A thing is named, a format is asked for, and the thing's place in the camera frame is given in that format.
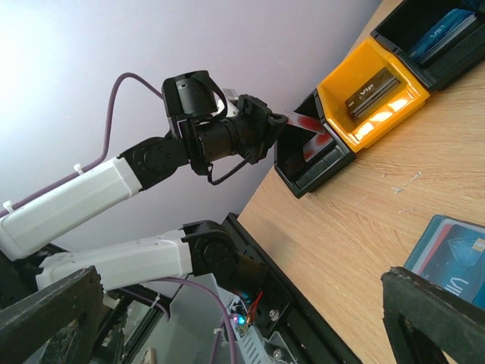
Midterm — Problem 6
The teal card holder wallet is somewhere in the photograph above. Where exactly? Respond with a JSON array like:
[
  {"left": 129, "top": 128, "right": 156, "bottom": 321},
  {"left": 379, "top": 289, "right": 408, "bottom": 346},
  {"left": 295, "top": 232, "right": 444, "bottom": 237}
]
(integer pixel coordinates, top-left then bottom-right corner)
[{"left": 404, "top": 215, "right": 484, "bottom": 309}]

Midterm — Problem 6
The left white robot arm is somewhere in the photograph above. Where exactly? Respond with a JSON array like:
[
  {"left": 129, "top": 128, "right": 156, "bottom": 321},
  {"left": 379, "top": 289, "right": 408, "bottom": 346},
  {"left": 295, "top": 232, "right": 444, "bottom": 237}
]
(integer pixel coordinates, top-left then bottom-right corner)
[{"left": 1, "top": 71, "right": 288, "bottom": 305}]

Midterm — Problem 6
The black bin with red cards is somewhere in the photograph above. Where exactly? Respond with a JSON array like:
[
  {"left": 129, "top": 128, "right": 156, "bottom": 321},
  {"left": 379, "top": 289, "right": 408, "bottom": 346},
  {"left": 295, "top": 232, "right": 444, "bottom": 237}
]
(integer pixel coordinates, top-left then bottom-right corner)
[{"left": 274, "top": 91, "right": 355, "bottom": 199}]

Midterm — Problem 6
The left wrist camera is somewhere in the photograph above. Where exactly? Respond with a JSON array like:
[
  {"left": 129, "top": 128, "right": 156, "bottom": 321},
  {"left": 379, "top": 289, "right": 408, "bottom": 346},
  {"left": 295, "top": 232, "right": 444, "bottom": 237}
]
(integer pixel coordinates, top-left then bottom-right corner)
[{"left": 214, "top": 89, "right": 239, "bottom": 121}]

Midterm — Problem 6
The blue card in holder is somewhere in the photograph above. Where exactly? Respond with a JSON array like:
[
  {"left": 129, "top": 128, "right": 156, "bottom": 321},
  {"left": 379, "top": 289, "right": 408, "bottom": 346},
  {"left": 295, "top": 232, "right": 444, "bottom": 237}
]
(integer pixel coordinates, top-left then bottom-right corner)
[{"left": 418, "top": 222, "right": 484, "bottom": 309}]

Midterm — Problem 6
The black card stack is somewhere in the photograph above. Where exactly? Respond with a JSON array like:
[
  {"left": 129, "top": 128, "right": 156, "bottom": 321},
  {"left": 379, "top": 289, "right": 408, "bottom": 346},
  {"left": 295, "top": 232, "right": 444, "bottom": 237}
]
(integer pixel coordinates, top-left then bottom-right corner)
[{"left": 345, "top": 67, "right": 402, "bottom": 119}]

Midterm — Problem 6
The light blue slotted cable duct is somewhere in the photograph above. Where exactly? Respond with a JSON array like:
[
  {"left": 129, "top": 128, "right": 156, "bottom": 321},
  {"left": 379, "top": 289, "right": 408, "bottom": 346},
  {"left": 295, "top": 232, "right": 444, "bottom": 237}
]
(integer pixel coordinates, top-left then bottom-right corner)
[{"left": 227, "top": 294, "right": 294, "bottom": 363}]

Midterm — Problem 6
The yellow bin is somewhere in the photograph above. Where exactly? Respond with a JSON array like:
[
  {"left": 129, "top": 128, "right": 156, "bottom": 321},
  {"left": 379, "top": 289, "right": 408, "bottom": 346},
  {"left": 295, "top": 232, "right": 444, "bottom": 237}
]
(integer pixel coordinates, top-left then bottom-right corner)
[{"left": 317, "top": 37, "right": 430, "bottom": 152}]

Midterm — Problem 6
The red white card stack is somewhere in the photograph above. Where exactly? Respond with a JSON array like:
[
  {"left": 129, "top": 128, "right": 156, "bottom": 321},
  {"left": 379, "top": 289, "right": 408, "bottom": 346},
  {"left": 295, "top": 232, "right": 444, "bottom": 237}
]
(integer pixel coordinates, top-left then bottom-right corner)
[{"left": 302, "top": 132, "right": 333, "bottom": 162}]

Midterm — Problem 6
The blue card stack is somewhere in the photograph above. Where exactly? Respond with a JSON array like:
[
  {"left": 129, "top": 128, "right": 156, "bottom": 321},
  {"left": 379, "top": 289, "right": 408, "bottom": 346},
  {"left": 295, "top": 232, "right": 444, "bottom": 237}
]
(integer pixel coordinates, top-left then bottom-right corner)
[{"left": 408, "top": 8, "right": 477, "bottom": 64}]

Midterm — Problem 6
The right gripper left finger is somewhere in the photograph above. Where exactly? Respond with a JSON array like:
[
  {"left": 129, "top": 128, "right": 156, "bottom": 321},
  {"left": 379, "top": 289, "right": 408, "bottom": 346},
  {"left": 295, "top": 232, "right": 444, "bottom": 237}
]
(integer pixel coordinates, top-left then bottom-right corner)
[{"left": 1, "top": 266, "right": 103, "bottom": 363}]

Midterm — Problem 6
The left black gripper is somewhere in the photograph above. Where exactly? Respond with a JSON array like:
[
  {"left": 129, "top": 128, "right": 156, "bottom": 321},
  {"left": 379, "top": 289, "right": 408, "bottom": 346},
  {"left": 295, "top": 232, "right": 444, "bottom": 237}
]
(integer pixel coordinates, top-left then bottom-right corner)
[{"left": 161, "top": 70, "right": 289, "bottom": 186}]

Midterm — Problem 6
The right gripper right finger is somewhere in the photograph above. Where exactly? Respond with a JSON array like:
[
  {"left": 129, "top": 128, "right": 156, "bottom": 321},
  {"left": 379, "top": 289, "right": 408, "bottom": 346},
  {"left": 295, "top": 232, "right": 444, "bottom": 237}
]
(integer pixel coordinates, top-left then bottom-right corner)
[{"left": 381, "top": 267, "right": 484, "bottom": 363}]

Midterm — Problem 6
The black bin with blue cards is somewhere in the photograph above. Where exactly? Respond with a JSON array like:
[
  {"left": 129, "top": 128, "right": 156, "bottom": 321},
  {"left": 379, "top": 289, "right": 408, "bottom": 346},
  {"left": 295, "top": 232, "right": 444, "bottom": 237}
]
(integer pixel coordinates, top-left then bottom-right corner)
[{"left": 371, "top": 0, "right": 484, "bottom": 92}]

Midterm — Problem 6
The black aluminium frame rail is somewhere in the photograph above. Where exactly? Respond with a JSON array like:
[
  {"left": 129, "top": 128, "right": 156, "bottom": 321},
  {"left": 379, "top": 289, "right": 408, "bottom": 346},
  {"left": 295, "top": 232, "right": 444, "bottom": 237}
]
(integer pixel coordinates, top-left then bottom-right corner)
[{"left": 223, "top": 213, "right": 361, "bottom": 363}]

